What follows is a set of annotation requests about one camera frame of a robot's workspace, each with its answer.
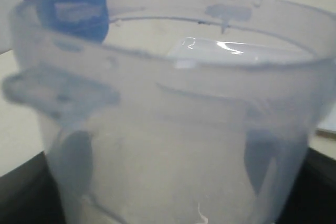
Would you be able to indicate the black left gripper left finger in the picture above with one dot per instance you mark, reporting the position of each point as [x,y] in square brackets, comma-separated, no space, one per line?
[29,194]

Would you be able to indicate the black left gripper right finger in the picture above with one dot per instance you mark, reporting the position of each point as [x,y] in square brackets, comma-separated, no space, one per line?
[312,198]

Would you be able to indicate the clear plastic container with label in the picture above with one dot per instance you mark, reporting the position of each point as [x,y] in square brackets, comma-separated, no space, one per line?
[187,112]

